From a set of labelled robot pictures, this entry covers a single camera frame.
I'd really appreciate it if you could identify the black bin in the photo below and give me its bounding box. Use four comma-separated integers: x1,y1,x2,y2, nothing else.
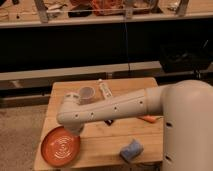
159,43,213,73

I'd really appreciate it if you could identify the clear plastic cup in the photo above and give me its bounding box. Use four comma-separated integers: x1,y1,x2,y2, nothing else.
78,86,96,104

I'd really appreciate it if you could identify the blue sponge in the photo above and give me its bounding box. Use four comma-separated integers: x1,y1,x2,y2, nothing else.
119,139,144,163

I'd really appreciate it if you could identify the orange carrot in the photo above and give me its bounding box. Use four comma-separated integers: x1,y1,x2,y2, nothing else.
138,115,162,123

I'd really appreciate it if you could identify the orange ceramic bowl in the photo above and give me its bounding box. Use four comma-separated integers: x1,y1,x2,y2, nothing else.
41,126,80,167

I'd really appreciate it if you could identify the white tube bottle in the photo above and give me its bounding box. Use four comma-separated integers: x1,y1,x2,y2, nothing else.
98,79,112,99

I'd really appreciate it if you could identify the black striped box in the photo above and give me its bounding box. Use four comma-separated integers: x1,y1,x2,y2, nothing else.
104,120,114,126

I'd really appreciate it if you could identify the black hanging cable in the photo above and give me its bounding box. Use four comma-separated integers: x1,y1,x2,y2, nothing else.
123,14,132,79

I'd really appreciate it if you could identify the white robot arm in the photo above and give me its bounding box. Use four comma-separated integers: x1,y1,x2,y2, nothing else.
57,80,213,171

